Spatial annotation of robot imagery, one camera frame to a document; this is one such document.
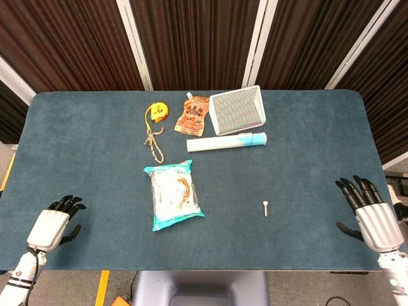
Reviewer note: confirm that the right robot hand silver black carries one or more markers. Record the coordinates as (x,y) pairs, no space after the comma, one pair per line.
(379,226)

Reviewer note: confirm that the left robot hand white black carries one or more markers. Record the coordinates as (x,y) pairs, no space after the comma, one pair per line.
(48,228)

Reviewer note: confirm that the metal screw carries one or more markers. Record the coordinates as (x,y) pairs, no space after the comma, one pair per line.
(266,208)

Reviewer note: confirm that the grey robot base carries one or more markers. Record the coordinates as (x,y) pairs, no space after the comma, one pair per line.
(153,287)

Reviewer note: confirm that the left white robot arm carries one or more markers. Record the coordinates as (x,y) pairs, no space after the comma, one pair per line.
(19,275)

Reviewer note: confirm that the yellow floor tape strip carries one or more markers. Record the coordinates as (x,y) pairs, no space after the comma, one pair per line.
(102,287)

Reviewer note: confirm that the blue felt table mat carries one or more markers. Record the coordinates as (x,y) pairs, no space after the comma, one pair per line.
(95,159)

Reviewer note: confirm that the orange floor device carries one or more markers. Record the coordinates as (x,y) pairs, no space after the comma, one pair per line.
(121,301)

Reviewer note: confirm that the teal noodle packet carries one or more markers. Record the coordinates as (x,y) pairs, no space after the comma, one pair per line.
(172,197)

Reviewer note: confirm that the brown corrugated partition panel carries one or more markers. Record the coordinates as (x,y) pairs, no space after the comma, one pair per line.
(197,41)
(312,41)
(385,83)
(63,41)

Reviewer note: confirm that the yellow tape measure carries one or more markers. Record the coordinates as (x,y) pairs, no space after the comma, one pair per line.
(159,112)

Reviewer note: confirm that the white and blue tube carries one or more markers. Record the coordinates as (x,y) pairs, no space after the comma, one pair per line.
(220,143)

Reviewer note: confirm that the orange sauce pouch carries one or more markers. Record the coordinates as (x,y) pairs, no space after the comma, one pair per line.
(191,118)

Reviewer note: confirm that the white mesh basket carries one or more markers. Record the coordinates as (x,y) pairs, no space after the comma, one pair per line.
(236,110)

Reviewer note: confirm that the black equipment frame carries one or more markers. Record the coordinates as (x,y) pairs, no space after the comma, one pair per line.
(398,181)

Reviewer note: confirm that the white partition post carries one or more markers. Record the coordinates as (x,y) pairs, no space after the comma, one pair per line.
(363,41)
(14,81)
(135,44)
(258,41)

